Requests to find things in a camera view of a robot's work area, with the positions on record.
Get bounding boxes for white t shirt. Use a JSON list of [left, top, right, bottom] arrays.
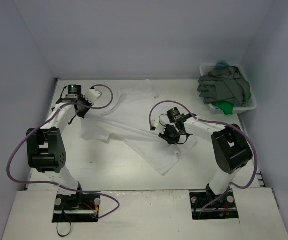
[[81, 79, 197, 175]]

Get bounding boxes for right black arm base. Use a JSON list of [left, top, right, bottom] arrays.
[[189, 190, 239, 221]]

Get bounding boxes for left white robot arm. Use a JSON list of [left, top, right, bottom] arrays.
[[26, 84, 101, 210]]

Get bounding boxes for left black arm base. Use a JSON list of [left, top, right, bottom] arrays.
[[51, 191, 101, 237]]

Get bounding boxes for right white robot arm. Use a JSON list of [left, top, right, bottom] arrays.
[[151, 107, 254, 213]]

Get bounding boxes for green t shirt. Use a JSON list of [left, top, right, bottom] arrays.
[[209, 95, 256, 116]]

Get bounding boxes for grey t shirt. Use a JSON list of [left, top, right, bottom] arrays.
[[197, 66, 251, 106]]

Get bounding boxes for white plastic basket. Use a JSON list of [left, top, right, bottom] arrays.
[[199, 63, 257, 115]]

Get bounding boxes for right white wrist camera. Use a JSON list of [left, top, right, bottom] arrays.
[[150, 120, 166, 134]]

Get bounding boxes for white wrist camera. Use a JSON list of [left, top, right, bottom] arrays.
[[83, 88, 102, 105], [150, 120, 166, 134]]

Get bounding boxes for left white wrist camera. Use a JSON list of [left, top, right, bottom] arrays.
[[83, 88, 102, 105]]

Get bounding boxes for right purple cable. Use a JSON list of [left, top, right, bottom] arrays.
[[149, 100, 259, 213]]

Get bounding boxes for purple cable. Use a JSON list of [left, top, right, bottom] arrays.
[[6, 84, 121, 220], [149, 100, 259, 213]]

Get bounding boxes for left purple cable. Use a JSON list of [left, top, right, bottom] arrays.
[[6, 84, 121, 220]]

